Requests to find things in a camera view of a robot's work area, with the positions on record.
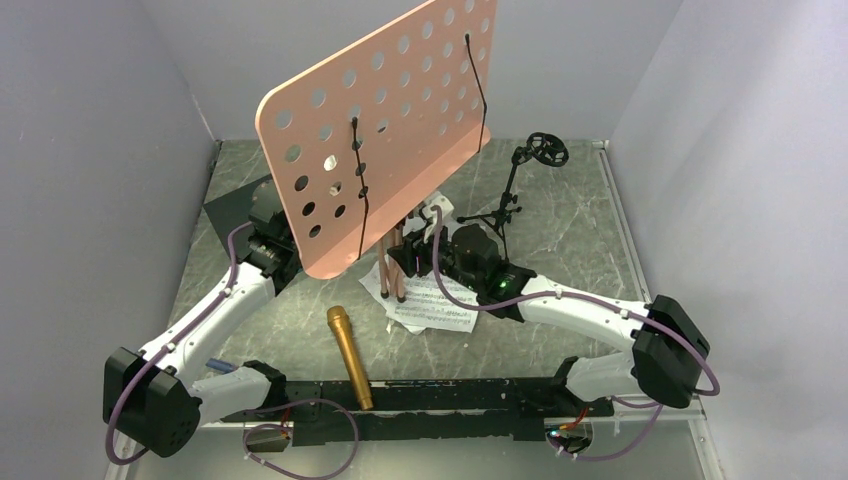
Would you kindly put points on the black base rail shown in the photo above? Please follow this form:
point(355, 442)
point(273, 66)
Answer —
point(522, 409)

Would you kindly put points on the gold microphone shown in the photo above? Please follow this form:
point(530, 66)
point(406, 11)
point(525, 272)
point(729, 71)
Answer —
point(340, 325)

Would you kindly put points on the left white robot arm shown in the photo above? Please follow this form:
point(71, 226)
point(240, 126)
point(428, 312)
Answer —
point(155, 395)

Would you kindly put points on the top sheet music page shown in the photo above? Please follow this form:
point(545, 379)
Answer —
point(425, 307)

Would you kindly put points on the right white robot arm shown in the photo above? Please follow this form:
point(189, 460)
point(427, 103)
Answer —
point(659, 351)

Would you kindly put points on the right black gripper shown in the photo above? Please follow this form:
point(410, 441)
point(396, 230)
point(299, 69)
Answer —
point(406, 254)

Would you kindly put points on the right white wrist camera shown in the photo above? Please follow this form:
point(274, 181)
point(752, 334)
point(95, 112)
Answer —
point(437, 206)

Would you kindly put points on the black blue flat box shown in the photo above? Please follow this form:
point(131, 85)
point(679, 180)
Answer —
point(231, 209)

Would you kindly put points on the pink music stand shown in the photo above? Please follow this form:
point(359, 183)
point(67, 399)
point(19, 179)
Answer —
point(359, 140)

